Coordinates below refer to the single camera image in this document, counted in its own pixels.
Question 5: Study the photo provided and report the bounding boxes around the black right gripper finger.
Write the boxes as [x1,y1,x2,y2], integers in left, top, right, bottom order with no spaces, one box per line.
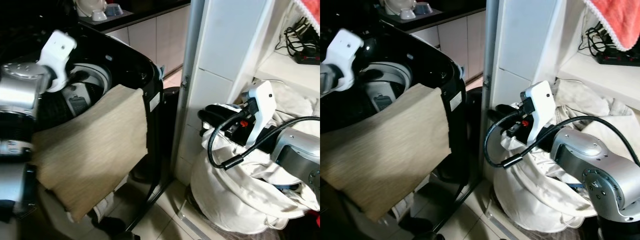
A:
[202,120,232,134]
[197,107,226,123]
[494,102,524,115]
[486,110,513,126]

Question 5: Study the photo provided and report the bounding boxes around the cream white laundry pile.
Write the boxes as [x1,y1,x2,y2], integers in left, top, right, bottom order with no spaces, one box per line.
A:
[492,77,640,232]
[190,79,321,236]

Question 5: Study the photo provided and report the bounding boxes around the beige woven cloth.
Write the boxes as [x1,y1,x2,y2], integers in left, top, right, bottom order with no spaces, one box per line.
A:
[31,84,150,223]
[320,82,454,224]

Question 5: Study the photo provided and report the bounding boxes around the black top-loading washing machine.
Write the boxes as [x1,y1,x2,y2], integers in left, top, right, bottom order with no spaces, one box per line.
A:
[320,20,469,240]
[0,20,167,240]

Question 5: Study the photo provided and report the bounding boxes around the silver washer drum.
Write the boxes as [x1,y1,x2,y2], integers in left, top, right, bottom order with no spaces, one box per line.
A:
[359,61,414,115]
[64,62,114,120]

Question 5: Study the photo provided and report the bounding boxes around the black power strip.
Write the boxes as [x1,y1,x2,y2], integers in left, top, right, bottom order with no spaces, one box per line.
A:
[292,51,321,66]
[595,50,640,67]

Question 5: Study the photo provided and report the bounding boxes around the white shelf cabinet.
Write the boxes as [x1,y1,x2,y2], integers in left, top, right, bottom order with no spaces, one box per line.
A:
[481,0,640,201]
[174,0,321,201]

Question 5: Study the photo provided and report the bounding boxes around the white ceramic bowl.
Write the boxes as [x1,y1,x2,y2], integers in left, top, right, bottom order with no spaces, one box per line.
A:
[75,0,108,22]
[382,0,417,21]

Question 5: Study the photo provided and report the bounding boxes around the beige kitchen counter cabinet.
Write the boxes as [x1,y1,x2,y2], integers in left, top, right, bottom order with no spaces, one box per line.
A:
[380,2,487,81]
[80,4,193,77]

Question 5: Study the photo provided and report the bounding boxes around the orange red towel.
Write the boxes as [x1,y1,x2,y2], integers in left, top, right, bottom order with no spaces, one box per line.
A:
[293,0,321,27]
[584,0,640,52]

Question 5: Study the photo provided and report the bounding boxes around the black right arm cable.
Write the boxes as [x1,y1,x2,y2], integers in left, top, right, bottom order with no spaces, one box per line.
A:
[207,115,321,171]
[482,111,640,169]

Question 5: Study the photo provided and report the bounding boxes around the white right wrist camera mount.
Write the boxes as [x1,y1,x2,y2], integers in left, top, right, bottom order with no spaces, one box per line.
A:
[242,80,277,149]
[520,80,557,145]

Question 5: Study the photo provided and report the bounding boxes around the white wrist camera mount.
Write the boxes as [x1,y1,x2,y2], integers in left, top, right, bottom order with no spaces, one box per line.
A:
[520,80,557,145]
[37,29,78,93]
[242,80,277,149]
[324,28,365,94]

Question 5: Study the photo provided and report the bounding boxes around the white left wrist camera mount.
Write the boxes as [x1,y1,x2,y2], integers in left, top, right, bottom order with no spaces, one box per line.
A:
[324,28,365,94]
[37,29,78,93]

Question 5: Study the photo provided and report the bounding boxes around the grey metal door frame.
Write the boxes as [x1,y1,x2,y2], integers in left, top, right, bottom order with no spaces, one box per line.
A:
[479,0,501,131]
[171,0,207,177]

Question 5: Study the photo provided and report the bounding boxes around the tangled black cables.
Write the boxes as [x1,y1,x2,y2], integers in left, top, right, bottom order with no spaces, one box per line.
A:
[579,21,623,57]
[275,16,321,57]

